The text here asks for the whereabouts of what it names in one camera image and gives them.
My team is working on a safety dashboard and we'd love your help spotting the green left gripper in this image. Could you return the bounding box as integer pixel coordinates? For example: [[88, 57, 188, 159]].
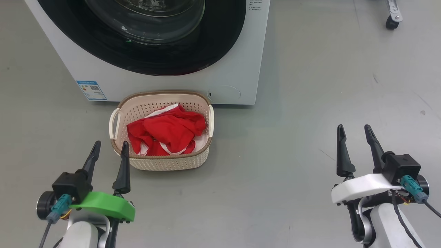
[[70, 141, 135, 248]]

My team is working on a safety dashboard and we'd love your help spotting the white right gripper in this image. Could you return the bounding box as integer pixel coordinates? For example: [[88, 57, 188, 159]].
[[331, 124, 397, 242]]

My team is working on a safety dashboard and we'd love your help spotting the red garment with white stripes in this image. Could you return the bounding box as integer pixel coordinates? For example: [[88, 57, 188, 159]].
[[126, 104, 206, 156]]

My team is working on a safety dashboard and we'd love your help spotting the round black glass washing machine door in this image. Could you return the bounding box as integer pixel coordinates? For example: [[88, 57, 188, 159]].
[[37, 0, 247, 76]]

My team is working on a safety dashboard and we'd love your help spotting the cream perforated laundry basket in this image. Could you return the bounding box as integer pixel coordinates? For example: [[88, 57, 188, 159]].
[[109, 90, 215, 171]]

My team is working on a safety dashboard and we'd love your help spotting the white washing machine body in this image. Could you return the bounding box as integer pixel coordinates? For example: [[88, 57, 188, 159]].
[[24, 0, 271, 105]]

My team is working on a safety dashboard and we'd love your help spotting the blue energy label sticker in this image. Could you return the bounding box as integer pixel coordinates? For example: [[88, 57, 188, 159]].
[[76, 80, 107, 101]]

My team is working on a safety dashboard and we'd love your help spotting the black cable with teal connector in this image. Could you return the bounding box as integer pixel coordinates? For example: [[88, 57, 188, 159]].
[[38, 194, 73, 248], [400, 175, 441, 218]]

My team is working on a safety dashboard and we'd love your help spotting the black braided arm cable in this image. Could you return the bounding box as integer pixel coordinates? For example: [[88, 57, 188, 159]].
[[391, 191, 424, 248]]

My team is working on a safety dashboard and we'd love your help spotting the metal bracket with black caster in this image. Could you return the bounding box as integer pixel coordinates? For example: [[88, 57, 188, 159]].
[[385, 0, 403, 30]]

